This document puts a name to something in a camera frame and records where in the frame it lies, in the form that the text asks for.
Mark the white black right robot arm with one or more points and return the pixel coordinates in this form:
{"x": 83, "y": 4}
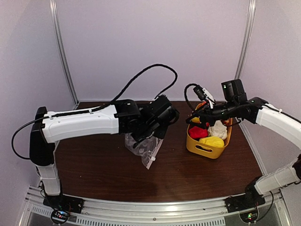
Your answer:
{"x": 260, "y": 112}

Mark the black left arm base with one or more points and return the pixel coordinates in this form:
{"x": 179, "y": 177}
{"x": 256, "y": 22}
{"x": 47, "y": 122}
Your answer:
{"x": 64, "y": 202}

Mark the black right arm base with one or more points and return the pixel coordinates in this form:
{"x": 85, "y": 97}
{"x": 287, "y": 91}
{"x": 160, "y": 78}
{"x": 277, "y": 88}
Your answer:
{"x": 250, "y": 199}

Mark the clear zip top bag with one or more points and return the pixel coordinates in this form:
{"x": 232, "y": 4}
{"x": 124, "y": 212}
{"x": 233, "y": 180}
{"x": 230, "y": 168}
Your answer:
{"x": 147, "y": 149}

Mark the right aluminium frame post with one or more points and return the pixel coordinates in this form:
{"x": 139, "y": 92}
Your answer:
{"x": 247, "y": 36}

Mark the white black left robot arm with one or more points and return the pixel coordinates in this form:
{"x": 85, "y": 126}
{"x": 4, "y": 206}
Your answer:
{"x": 119, "y": 117}

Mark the aluminium front rail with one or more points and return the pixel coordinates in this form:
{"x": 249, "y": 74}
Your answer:
{"x": 207, "y": 212}

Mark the red toy bell pepper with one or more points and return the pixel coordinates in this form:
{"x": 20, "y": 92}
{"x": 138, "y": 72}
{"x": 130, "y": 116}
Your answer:
{"x": 197, "y": 132}

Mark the aluminium frame post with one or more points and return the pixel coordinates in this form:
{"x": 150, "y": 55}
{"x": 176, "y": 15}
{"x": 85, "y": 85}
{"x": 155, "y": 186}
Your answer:
{"x": 247, "y": 36}
{"x": 61, "y": 50}

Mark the yellow toy bell pepper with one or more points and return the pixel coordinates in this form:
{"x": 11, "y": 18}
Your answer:
{"x": 212, "y": 141}

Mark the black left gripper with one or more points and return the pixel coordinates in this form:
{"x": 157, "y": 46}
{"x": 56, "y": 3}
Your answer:
{"x": 162, "y": 133}

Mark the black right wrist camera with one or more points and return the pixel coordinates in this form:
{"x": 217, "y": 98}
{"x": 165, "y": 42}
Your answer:
{"x": 203, "y": 94}

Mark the left aluminium frame post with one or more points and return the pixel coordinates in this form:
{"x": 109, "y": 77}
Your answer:
{"x": 61, "y": 50}

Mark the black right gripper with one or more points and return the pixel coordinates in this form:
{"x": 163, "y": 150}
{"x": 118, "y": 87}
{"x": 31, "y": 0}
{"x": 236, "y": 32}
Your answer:
{"x": 201, "y": 114}

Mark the white toy cauliflower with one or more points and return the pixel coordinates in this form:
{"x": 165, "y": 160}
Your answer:
{"x": 218, "y": 130}

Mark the yellow plastic basket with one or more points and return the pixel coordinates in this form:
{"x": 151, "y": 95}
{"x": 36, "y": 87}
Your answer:
{"x": 194, "y": 146}

